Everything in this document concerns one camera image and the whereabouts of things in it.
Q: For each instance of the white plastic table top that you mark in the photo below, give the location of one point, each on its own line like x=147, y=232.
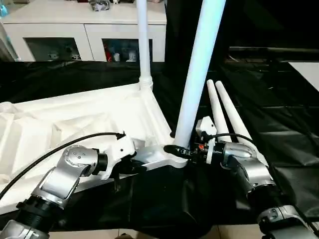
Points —
x=60, y=119

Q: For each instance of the white plastic table leg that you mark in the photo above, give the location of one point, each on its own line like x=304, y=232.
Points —
x=234, y=114
x=143, y=40
x=217, y=104
x=199, y=64

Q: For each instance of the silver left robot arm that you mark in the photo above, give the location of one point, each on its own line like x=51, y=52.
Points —
x=60, y=177

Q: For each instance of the black mat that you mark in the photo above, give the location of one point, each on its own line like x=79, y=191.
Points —
x=60, y=74

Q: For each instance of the white flat board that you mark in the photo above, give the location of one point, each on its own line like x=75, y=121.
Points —
x=306, y=74

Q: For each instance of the white cabinet with glass doors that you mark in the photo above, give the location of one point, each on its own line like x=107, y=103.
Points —
x=65, y=22

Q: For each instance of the small grey toy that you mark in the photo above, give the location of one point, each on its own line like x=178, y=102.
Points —
x=99, y=5

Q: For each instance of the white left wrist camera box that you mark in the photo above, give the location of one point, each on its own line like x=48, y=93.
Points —
x=119, y=149

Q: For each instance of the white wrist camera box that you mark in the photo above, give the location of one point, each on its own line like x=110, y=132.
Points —
x=119, y=149
x=205, y=128

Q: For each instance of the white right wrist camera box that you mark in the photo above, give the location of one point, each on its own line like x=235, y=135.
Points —
x=205, y=128

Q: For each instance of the black metal rail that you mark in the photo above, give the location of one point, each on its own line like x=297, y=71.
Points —
x=274, y=51

